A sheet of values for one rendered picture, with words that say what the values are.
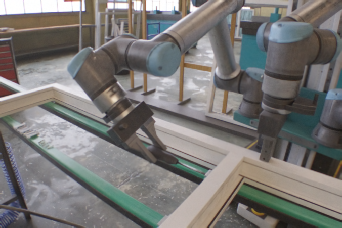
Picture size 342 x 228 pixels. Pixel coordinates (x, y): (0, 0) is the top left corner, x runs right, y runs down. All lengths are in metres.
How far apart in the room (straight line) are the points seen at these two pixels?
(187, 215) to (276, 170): 0.29
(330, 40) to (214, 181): 0.44
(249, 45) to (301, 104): 3.79
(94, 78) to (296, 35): 0.48
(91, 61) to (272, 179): 0.57
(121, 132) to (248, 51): 3.87
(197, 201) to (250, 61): 3.95
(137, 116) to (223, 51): 0.76
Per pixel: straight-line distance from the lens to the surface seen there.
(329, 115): 1.33
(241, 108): 1.50
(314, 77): 1.54
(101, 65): 0.64
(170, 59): 0.61
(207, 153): 0.74
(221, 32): 1.22
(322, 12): 0.86
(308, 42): 0.58
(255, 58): 4.34
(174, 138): 0.79
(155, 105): 3.31
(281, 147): 1.75
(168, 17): 9.21
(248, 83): 1.43
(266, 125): 0.58
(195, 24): 0.73
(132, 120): 0.64
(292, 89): 0.57
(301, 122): 1.54
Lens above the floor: 1.30
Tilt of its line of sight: 24 degrees down
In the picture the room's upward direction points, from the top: 1 degrees clockwise
